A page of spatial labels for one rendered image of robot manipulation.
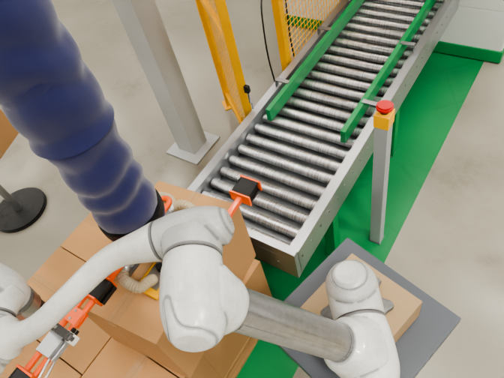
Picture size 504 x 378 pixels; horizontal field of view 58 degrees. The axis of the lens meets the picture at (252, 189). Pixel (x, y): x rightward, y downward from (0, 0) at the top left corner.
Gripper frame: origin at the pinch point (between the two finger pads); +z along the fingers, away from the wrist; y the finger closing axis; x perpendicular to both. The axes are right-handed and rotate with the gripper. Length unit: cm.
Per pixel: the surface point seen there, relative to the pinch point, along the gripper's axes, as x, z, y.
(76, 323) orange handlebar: -4.2, -1.5, -2.6
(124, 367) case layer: -3, 53, 6
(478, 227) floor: -167, 107, -99
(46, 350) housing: 6.6, -1.9, -0.6
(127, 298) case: -21.1, 12.8, -2.3
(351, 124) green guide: -159, 44, -26
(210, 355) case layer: -26, 63, -20
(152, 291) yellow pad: -27.0, 10.7, -10.4
